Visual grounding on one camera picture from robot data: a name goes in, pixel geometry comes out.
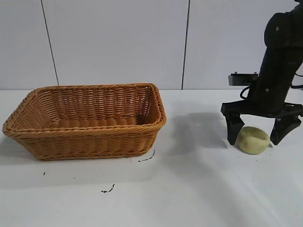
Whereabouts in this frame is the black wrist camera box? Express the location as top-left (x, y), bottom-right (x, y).
top-left (228, 72), bottom-right (259, 86)

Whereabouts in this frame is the black camera cable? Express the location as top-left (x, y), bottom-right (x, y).
top-left (239, 85), bottom-right (252, 100)

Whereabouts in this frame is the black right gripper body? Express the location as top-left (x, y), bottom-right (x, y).
top-left (221, 48), bottom-right (303, 119)

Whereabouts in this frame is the brown woven wicker basket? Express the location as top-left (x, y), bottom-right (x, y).
top-left (2, 82), bottom-right (167, 162)

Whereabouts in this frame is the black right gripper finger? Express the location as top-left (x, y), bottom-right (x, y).
top-left (270, 116), bottom-right (303, 146)
top-left (225, 113), bottom-right (246, 146)

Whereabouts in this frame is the pale yellow egg yolk pastry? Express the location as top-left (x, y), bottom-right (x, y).
top-left (236, 126), bottom-right (271, 156)

